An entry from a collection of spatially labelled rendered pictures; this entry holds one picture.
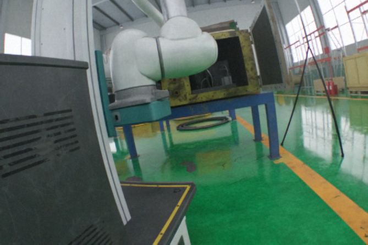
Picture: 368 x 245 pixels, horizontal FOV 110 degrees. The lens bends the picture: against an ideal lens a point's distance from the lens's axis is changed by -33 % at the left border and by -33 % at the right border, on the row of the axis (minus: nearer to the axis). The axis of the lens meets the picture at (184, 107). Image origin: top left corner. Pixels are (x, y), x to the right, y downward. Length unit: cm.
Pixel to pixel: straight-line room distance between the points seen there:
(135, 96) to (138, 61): 11
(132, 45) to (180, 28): 18
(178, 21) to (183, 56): 14
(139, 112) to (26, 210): 43
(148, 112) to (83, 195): 32
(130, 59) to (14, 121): 43
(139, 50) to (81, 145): 37
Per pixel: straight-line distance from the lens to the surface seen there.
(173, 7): 77
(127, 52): 64
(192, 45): 65
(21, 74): 36
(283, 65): 108
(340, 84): 784
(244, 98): 173
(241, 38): 177
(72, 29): 69
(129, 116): 63
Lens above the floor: 72
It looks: 3 degrees down
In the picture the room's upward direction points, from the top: 10 degrees counter-clockwise
